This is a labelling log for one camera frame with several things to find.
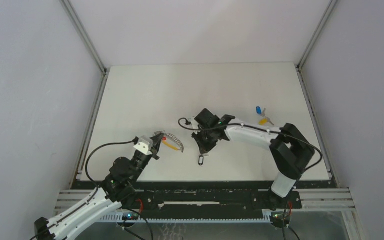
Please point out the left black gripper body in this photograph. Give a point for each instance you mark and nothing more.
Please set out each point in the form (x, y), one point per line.
(140, 163)

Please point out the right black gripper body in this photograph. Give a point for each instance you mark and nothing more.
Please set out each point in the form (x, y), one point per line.
(209, 129)

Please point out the black key tag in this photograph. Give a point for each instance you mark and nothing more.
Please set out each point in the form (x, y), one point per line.
(201, 160)

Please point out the metal keyring with small rings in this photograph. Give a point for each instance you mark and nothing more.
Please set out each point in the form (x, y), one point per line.
(171, 141)

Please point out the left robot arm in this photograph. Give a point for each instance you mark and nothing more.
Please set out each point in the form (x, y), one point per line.
(70, 223)

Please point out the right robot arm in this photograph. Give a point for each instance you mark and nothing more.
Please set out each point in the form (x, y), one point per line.
(289, 148)

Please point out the blue key tag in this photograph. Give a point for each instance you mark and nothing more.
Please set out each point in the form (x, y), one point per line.
(259, 110)

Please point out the yellow key tag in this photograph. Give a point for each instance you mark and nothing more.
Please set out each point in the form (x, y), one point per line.
(265, 121)

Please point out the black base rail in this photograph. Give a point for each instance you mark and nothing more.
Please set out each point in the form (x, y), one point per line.
(228, 200)

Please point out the left aluminium frame post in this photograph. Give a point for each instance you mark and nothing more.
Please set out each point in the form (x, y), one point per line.
(75, 92)

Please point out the aluminium frame post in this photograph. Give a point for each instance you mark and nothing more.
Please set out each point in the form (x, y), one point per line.
(75, 92)
(327, 67)

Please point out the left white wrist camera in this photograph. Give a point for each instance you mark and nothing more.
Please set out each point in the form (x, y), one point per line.
(144, 145)

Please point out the right aluminium frame post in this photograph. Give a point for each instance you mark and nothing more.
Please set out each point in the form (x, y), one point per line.
(327, 67)

